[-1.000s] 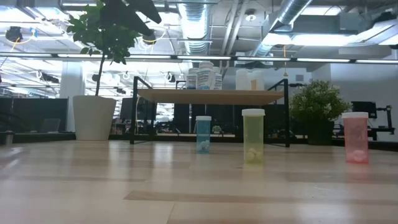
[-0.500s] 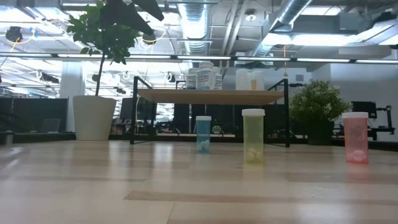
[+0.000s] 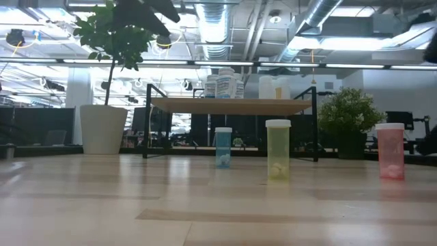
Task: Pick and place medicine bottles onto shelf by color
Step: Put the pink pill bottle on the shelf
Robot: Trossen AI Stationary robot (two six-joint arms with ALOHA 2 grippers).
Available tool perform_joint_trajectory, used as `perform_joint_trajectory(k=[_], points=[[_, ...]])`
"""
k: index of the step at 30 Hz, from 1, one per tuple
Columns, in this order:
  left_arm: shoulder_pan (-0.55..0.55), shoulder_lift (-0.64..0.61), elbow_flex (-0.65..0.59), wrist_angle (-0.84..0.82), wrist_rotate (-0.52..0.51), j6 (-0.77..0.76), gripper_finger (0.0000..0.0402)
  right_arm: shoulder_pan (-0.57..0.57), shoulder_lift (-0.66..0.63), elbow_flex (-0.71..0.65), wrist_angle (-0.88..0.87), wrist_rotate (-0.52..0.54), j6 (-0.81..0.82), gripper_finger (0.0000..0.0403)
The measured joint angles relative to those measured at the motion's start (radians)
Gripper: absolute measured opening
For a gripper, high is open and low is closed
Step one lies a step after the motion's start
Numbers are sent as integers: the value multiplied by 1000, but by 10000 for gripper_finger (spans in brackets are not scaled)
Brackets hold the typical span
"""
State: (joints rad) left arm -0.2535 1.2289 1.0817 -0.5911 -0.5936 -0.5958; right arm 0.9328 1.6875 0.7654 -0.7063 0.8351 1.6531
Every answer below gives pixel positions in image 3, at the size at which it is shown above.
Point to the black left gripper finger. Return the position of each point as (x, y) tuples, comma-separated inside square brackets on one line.
[(143, 17), (165, 8)]

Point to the pink translucent pill vial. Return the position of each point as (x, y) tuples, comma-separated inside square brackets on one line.
[(391, 150)]

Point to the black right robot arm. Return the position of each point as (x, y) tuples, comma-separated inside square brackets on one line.
[(432, 48)]

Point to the wooden shelf black metal legs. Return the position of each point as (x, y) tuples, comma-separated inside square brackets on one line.
[(232, 106)]

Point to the long ceiling light strip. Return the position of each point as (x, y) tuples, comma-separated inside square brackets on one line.
[(409, 67), (222, 63), (355, 66), (27, 60)]

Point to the dark background monitor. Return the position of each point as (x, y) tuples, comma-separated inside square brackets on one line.
[(138, 119)]

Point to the tree in white planter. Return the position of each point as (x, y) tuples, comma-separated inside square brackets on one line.
[(102, 130)]

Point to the blue translucent pill vial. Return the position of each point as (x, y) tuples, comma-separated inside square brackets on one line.
[(223, 147)]

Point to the tiny green desk plant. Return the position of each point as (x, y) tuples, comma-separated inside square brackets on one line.
[(238, 141)]

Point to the dark office partition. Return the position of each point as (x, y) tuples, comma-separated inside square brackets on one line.
[(34, 124)]

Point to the yellow translucent pill vial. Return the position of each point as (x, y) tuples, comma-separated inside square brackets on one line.
[(278, 147)]

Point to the bright rectangular ceiling light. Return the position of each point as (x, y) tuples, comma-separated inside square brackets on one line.
[(341, 43)]

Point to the small grey cup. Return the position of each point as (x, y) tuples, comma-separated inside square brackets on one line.
[(9, 151)]

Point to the bushy potted plant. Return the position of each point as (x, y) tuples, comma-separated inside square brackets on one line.
[(348, 112)]

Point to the black computer monitor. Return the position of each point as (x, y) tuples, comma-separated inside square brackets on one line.
[(399, 119)]

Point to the silver spiral air duct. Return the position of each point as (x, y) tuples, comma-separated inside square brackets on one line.
[(317, 13), (215, 30)]

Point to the grey wall plate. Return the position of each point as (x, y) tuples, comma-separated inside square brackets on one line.
[(328, 85)]

